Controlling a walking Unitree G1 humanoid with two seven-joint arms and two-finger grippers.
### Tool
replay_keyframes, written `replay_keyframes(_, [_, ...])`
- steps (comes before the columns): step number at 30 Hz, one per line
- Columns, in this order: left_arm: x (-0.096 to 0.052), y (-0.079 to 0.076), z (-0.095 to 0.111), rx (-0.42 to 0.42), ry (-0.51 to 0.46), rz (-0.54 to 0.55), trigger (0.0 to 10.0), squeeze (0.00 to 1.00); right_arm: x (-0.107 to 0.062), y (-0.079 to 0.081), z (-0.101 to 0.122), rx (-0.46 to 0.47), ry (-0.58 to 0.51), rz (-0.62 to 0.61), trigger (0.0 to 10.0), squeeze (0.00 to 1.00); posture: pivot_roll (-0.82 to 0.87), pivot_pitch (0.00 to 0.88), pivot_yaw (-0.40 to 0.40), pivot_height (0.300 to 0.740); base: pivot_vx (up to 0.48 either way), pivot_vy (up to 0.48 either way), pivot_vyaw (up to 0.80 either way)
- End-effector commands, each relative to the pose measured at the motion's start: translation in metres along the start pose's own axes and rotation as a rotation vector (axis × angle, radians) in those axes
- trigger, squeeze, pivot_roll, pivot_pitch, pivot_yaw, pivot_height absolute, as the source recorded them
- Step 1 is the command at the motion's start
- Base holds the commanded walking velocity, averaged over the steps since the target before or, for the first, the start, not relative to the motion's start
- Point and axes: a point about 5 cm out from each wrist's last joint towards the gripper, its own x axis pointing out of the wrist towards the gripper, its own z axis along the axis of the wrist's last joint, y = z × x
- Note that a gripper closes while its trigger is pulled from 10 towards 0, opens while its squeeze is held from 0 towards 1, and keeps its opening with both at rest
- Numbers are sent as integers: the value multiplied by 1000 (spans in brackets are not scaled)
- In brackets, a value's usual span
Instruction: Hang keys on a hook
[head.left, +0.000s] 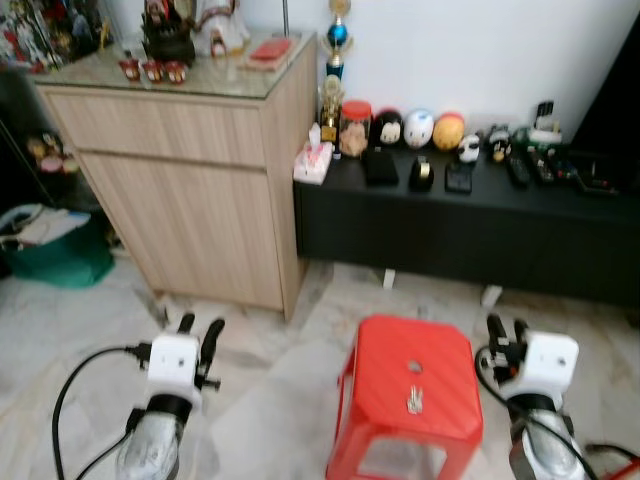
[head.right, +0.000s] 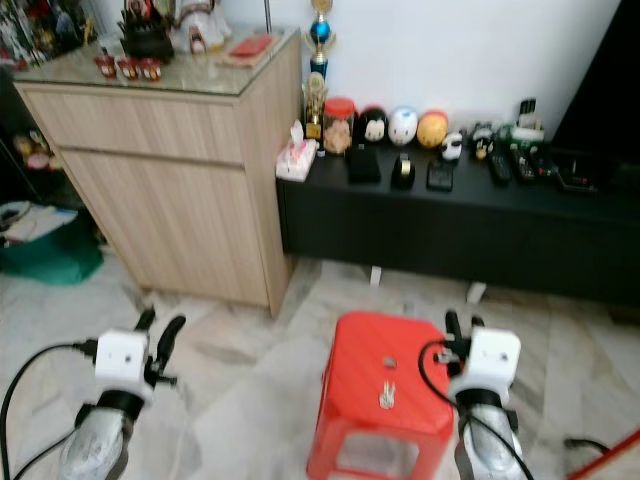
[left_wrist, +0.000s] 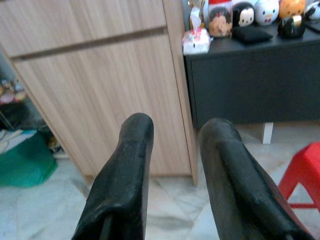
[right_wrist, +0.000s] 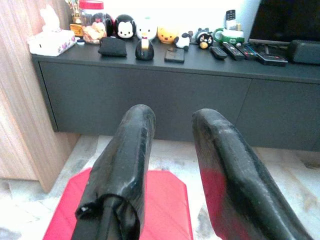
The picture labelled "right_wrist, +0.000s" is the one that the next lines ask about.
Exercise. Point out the white duck round toy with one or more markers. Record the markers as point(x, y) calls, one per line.
point(146, 30)

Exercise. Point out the small black square case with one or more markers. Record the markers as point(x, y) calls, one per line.
point(174, 56)

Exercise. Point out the black set top box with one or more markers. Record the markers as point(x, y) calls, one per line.
point(272, 58)

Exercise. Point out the white floral tissue box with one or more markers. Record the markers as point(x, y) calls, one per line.
point(50, 43)

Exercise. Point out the small black white plush toy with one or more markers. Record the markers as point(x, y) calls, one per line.
point(182, 42)

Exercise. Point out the light wood grain cabinet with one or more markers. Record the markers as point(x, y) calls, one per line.
point(22, 112)

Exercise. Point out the black television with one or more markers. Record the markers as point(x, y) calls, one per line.
point(287, 20)

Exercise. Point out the yellow bear round toy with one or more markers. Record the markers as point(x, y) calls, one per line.
point(166, 35)

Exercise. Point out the short black remote control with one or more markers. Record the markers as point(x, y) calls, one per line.
point(218, 53)

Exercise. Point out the black fabric pouch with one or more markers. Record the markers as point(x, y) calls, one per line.
point(112, 47)

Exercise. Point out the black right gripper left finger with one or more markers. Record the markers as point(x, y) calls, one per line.
point(120, 162)

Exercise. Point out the gold trophy on wooden base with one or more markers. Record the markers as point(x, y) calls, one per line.
point(76, 29)

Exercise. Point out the orange plush toy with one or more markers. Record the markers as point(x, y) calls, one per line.
point(93, 33)

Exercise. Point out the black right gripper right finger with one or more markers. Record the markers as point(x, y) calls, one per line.
point(232, 175)

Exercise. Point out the black oblong speaker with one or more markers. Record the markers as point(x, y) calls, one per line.
point(305, 52)

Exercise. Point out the clear jar with red lid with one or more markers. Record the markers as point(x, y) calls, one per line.
point(91, 5)

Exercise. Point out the black Minnie mouse round toy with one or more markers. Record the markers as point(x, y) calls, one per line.
point(107, 22)

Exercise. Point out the black Mickey mouse round toy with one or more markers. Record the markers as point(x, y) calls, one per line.
point(125, 27)

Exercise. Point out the black round bird toy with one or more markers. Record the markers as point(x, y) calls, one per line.
point(205, 40)

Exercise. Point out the green and white round container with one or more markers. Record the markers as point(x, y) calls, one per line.
point(231, 37)

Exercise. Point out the small blue white round tin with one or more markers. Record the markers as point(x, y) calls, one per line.
point(80, 41)

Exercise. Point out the black remote with coloured buttons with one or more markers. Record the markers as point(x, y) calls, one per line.
point(247, 52)

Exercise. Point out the black low TV cabinet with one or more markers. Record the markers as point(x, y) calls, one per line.
point(150, 100)

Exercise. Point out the long black remote control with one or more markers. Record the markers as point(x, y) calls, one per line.
point(233, 51)

